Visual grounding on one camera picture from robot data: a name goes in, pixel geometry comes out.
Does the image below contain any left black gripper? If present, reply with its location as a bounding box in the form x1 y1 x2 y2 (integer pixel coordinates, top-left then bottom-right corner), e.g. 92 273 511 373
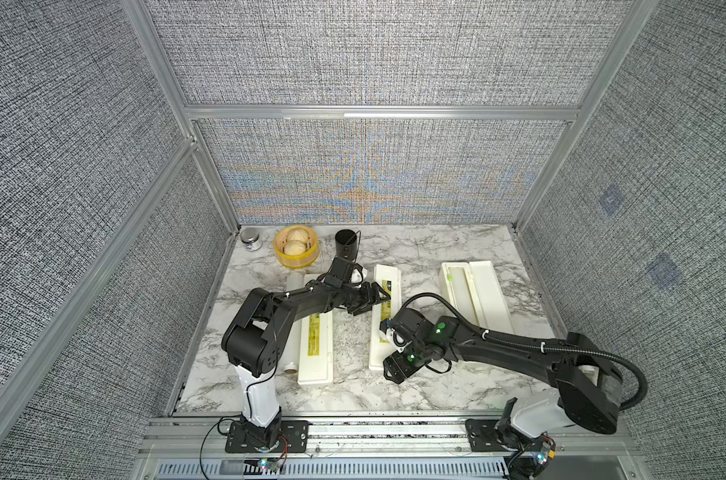
340 282 391 317

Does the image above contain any white wrap dispenser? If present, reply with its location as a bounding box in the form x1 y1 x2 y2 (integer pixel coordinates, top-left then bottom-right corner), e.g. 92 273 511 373
296 273 335 386
440 260 514 334
369 264 403 373

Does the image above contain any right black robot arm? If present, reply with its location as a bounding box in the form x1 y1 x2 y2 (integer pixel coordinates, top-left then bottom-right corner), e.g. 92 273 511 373
379 308 623 450

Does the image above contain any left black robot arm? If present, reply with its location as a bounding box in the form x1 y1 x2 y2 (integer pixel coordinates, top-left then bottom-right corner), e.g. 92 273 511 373
221 258 391 442

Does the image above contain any left plastic wrap roll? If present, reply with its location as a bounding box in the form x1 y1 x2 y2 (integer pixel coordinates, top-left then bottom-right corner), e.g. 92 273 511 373
279 270 306 374

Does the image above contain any black cup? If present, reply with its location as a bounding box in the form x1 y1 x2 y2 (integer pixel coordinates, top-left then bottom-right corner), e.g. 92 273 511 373
334 229 361 262

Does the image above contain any yellow bowl with buns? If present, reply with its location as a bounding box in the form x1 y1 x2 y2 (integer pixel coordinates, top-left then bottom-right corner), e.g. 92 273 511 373
273 225 321 269

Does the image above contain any small silver tin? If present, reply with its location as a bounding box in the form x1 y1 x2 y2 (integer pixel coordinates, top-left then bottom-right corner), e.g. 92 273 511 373
239 227 262 252

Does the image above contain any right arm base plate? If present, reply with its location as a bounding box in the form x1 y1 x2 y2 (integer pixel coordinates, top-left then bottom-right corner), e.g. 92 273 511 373
465 418 555 452

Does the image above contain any right black corrugated cable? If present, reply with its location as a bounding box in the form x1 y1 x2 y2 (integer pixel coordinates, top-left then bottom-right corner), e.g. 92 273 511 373
395 292 650 475

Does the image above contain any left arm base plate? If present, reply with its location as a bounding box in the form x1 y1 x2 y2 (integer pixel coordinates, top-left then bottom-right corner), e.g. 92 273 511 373
224 418 309 454

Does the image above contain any aluminium mounting rail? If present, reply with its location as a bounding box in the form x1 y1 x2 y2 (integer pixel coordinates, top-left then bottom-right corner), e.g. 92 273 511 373
138 412 641 459

